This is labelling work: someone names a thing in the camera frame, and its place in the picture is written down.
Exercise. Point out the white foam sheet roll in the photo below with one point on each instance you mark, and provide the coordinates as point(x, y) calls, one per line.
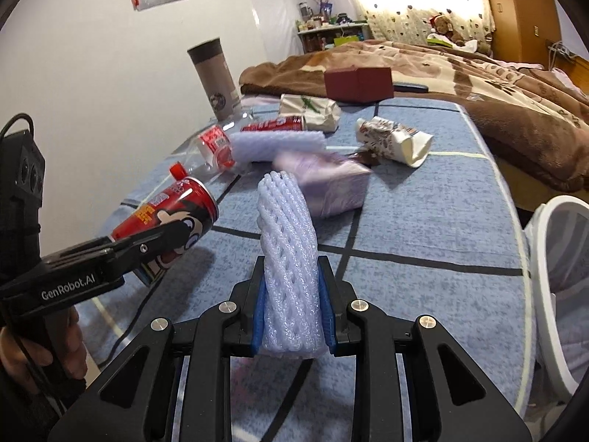
point(276, 145)

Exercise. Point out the blue checked bed sheet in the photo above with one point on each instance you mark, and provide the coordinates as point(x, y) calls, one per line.
point(414, 239)

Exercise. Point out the wooden wardrobe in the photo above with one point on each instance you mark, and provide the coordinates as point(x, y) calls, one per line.
point(515, 9)

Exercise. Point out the white foam fruit net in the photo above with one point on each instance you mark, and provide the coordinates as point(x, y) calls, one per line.
point(285, 248)

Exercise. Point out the purple carton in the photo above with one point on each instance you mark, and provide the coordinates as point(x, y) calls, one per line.
point(331, 179)

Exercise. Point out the white power strip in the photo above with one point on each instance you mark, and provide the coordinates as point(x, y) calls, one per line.
point(559, 48)

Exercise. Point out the crushed red drink can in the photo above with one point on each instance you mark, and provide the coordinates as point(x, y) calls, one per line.
point(271, 124)

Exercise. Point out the brown patterned carton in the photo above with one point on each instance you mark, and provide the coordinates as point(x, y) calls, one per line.
point(391, 138)

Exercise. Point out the person's left forearm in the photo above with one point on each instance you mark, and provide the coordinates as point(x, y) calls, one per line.
point(55, 405)

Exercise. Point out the brown teddy bear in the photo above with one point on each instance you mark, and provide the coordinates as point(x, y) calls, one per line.
point(444, 25)

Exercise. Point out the red cartoon print can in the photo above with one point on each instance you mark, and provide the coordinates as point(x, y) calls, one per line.
point(184, 198)

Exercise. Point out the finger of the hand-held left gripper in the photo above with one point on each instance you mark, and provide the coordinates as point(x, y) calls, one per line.
point(138, 251)

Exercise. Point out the cluttered white shelf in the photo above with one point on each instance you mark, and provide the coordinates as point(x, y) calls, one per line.
point(331, 32)

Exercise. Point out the white trash basket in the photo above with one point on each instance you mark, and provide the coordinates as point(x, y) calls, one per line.
point(561, 285)

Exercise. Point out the black phone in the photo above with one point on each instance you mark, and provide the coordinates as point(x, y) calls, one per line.
point(409, 86)

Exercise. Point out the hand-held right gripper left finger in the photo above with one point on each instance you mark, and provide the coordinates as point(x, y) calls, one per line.
point(258, 313)

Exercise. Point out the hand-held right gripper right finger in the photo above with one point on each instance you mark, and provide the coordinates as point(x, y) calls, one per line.
point(327, 317)

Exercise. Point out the clear bottle with red label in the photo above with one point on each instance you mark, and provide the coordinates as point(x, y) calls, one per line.
point(216, 142)

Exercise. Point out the brown patterned blanket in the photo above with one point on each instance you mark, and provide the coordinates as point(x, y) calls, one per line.
point(483, 92)

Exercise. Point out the person's left hand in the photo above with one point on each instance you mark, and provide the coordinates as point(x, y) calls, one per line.
point(69, 345)

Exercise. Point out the pink pillow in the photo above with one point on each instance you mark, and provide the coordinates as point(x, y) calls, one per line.
point(570, 80)

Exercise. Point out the dark red box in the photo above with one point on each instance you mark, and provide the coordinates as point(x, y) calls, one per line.
point(359, 84)

